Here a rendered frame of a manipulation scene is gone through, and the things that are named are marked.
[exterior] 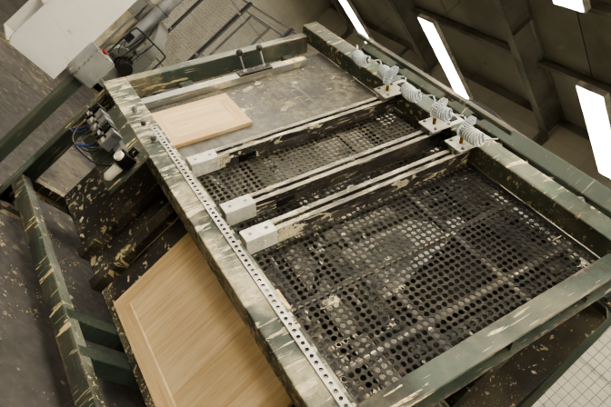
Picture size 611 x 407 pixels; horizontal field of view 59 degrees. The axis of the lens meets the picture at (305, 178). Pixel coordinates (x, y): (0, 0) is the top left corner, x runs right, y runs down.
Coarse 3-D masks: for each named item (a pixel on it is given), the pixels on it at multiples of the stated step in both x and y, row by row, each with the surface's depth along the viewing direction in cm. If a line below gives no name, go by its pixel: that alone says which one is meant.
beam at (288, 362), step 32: (128, 96) 271; (160, 128) 249; (160, 160) 231; (192, 192) 215; (192, 224) 201; (224, 256) 189; (224, 288) 189; (256, 288) 178; (256, 320) 168; (288, 352) 160; (288, 384) 156; (320, 384) 152
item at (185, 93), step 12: (288, 60) 305; (300, 60) 305; (264, 72) 296; (276, 72) 300; (204, 84) 283; (216, 84) 284; (228, 84) 288; (156, 96) 273; (168, 96) 273; (180, 96) 277; (192, 96) 281
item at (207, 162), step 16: (384, 80) 264; (400, 80) 275; (384, 96) 263; (336, 112) 258; (352, 112) 258; (368, 112) 264; (384, 112) 270; (288, 128) 247; (304, 128) 247; (320, 128) 253; (336, 128) 259; (240, 144) 238; (256, 144) 238; (272, 144) 242; (288, 144) 248; (192, 160) 227; (208, 160) 228; (224, 160) 233; (240, 160) 238
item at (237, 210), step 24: (432, 120) 247; (456, 120) 247; (384, 144) 238; (408, 144) 238; (432, 144) 248; (336, 168) 224; (360, 168) 230; (264, 192) 212; (288, 192) 214; (312, 192) 222; (240, 216) 207
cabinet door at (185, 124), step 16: (224, 96) 278; (160, 112) 266; (176, 112) 266; (192, 112) 267; (208, 112) 267; (224, 112) 267; (240, 112) 267; (176, 128) 255; (192, 128) 256; (208, 128) 255; (224, 128) 255; (176, 144) 245
